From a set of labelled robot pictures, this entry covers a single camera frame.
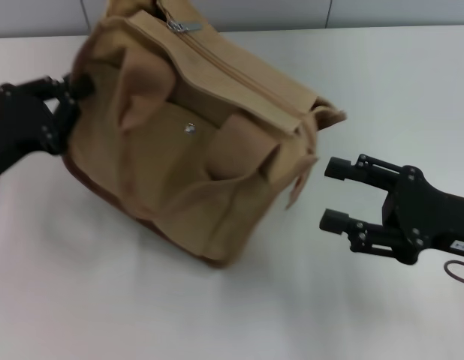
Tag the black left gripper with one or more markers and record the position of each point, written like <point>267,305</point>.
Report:
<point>18,123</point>

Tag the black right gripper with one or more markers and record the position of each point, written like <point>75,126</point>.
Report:
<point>434,221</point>

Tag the khaki canvas food bag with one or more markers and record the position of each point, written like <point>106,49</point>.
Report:
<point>179,168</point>

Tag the metal zipper pull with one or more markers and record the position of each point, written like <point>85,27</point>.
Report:
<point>190,26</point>

